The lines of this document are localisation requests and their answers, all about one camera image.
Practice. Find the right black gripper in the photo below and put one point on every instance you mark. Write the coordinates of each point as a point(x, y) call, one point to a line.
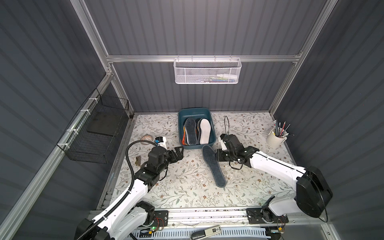
point(227, 145)

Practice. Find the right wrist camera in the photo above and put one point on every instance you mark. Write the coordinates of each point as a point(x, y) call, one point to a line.
point(223, 142)

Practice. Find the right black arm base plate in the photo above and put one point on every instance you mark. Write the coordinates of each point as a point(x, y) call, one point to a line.
point(264, 216)

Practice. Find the white tube in basket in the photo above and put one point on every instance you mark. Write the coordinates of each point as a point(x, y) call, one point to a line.
point(228, 77)

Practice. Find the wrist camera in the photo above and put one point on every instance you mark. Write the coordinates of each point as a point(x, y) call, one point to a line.
point(161, 141)
point(223, 142)

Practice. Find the black wire mesh basket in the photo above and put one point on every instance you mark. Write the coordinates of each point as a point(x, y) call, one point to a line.
point(97, 135)

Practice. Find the small olive eraser block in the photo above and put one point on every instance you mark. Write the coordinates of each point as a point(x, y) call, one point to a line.
point(138, 161)

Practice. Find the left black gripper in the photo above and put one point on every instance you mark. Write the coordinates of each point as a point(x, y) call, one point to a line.
point(173, 154)

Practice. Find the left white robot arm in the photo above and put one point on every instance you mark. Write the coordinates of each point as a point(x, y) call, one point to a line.
point(129, 211)

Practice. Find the yellow fleece insole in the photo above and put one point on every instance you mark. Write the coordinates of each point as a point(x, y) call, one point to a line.
point(184, 137)

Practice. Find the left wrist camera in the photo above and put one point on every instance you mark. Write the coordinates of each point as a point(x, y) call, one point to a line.
point(161, 141)

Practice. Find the grey handheld device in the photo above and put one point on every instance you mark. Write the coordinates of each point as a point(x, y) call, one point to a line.
point(206, 233)

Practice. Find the teal plastic storage box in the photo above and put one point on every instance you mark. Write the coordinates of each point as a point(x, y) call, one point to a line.
point(196, 114)

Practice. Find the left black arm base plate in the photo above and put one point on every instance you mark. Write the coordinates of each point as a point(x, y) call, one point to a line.
point(159, 219)

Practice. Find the dark grey fleece insole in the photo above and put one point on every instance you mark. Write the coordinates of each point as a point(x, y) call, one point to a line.
point(213, 164)
point(191, 132)
point(199, 130)

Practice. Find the white wire mesh basket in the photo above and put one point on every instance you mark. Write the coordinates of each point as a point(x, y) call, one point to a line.
point(204, 71)

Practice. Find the patterned tape roll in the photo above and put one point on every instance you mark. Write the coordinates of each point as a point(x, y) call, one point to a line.
point(146, 138)

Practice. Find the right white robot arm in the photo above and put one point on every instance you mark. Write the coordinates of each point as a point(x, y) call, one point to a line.
point(311, 192)

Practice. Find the white pen cup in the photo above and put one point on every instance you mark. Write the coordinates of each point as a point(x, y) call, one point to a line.
point(278, 134)

